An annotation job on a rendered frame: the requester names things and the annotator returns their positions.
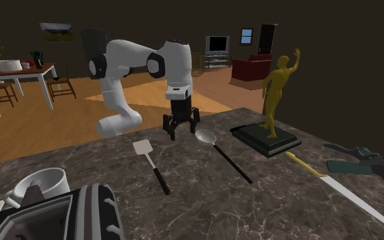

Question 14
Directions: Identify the silver spatula with black handle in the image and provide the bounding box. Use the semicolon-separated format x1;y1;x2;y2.
132;139;172;196

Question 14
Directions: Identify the white mug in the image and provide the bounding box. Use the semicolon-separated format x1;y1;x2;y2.
3;167;71;209

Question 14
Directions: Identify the knife with yellow handle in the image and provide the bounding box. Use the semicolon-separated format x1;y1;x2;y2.
284;151;384;237

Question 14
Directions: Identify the white table with red top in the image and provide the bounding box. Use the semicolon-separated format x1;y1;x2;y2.
0;43;61;119

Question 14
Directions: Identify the brown wicker basket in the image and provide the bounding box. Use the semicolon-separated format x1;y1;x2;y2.
190;52;207;78

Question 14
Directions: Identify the yellow figure on dark base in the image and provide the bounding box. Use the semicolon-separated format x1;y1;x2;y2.
229;48;303;159

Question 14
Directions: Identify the red armchair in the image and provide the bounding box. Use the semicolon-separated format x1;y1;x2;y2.
231;53;274;83

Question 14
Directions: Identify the black and grey appliance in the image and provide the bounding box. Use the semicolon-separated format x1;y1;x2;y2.
0;182;126;240

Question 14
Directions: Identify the silver spoon with black handle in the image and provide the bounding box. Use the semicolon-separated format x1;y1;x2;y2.
194;128;254;185

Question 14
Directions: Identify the landscape wall picture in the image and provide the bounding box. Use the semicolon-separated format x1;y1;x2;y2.
40;22;76;43

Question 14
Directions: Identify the dark door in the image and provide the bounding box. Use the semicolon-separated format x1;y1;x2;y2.
257;23;278;55

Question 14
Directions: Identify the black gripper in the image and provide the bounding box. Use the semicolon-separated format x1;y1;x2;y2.
162;97;201;143

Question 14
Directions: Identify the small window with red frame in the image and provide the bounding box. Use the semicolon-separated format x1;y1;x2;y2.
239;27;254;46

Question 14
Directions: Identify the television on grey stand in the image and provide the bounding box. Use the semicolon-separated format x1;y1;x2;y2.
205;35;233;70

